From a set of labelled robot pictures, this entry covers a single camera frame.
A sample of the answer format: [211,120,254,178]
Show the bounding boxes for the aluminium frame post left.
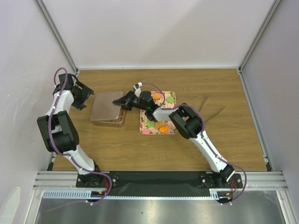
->
[33,0,78,74]

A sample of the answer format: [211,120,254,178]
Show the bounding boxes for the orange fish cookie bottom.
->
[159,126,169,133]

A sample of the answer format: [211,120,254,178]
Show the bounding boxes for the grey cable duct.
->
[43,189,106,200]
[209,189,234,200]

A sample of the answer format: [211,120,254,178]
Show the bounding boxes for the aluminium frame post right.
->
[238,0,282,73]

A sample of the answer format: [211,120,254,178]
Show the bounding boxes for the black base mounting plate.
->
[77,170,242,197]

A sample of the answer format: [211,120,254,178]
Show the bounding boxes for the metal tin lid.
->
[90,91,123,121]

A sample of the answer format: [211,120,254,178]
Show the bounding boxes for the orange waffle cookie lower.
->
[155,121,164,129]

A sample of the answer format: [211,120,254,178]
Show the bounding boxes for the grey cable duct right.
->
[209,189,234,200]

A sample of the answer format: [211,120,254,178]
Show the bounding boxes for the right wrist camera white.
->
[133,82,142,97]

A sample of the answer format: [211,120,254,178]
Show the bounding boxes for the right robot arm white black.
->
[113,91,235,188]

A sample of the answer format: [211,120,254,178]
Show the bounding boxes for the floral rectangular tray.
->
[139,91,177,135]

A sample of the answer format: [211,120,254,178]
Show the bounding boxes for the aluminium frame post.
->
[33,0,78,74]
[238,0,282,73]

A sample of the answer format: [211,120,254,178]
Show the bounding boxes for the green cookie upper right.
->
[166,96,174,103]

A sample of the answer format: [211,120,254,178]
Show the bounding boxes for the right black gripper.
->
[113,91,148,111]

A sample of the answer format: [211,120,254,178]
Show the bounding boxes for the metal serving tongs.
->
[198,95,226,122]

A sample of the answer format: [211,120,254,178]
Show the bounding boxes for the grey cable duct left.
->
[43,189,106,200]

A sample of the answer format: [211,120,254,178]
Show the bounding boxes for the orange cookie top centre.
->
[153,92,161,100]

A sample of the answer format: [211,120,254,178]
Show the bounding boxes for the pink cookie bottom left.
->
[142,128,151,134]

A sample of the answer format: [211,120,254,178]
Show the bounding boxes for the metal cookie tin box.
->
[92,110,127,128]

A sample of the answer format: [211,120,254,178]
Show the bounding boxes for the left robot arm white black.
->
[37,73,103,188]

